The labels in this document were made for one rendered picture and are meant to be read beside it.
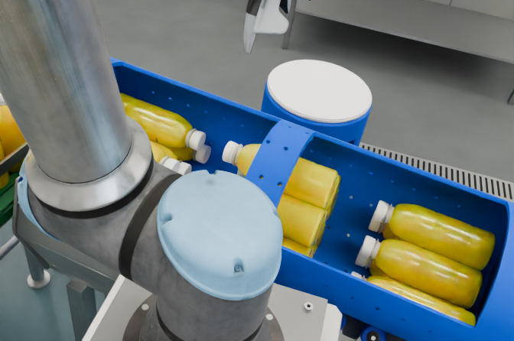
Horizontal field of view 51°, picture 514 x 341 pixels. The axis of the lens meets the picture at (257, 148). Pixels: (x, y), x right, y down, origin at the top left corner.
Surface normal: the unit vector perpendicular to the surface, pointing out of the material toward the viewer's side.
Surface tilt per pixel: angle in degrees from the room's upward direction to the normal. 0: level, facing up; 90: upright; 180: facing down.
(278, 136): 0
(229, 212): 8
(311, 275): 87
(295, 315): 1
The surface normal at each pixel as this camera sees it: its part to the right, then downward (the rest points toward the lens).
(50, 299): 0.13, -0.75
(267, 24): -0.27, 0.06
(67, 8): 0.80, 0.48
